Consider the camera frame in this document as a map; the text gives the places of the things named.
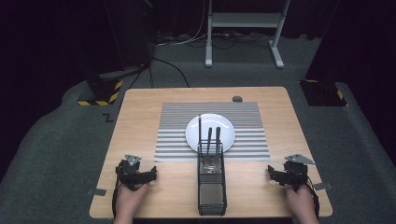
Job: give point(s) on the person's right hand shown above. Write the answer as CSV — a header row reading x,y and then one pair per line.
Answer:
x,y
300,199

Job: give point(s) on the small dark round knob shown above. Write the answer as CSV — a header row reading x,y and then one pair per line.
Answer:
x,y
237,99

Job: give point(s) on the grey tape piece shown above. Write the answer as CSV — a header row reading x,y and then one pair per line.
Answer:
x,y
323,186
96,192

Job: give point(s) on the white metal stand frame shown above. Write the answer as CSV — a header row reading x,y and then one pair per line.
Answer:
x,y
246,20

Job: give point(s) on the grey striped placemat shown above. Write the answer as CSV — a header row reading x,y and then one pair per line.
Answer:
x,y
174,137

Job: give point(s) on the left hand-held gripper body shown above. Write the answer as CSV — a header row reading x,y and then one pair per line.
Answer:
x,y
129,174

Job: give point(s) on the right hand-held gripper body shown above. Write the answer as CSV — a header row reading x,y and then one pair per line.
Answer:
x,y
295,174

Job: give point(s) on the person's left hand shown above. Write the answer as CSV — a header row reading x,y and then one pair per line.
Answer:
x,y
130,199

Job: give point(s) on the white round plate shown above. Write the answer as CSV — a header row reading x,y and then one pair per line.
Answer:
x,y
224,127

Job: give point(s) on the black stand with hazard-striped base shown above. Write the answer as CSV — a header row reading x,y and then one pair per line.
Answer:
x,y
323,91
106,90

